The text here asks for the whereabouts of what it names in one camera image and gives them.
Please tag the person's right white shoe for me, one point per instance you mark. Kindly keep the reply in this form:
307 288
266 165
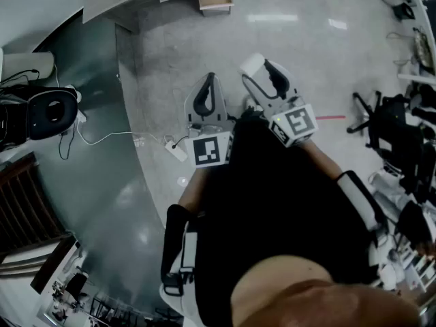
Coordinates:
250 102

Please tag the person's right forearm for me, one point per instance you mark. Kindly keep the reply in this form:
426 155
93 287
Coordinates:
322 162

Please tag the person's left forearm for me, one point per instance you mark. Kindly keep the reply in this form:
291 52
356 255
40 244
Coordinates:
194 189

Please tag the white side table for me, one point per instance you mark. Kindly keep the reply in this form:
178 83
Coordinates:
422 9

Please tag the dark wooden slatted rack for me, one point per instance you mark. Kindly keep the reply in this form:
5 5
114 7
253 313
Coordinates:
24 210

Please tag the red floor tape strip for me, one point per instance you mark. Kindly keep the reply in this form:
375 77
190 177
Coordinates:
330 116

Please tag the white cylindrical roll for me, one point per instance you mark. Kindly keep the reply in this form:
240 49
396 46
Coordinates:
252 64

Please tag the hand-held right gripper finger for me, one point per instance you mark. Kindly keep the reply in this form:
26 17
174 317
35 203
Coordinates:
260 95
284 80

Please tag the black round device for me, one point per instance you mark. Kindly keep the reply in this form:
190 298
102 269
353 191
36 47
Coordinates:
37 121

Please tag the person's body in black clothing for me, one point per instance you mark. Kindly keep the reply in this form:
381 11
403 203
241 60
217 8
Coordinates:
272 199

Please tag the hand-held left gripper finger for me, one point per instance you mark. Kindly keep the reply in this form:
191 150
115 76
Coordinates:
219 104
190 106

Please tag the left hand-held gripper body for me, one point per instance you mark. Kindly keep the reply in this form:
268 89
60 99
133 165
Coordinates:
207 150

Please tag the pale cylindrical bin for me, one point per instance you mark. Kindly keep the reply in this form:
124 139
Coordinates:
29 65

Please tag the white power strip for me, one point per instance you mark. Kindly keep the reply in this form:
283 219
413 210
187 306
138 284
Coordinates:
80 116
175 150

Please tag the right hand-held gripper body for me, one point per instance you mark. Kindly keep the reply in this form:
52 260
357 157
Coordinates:
298 121

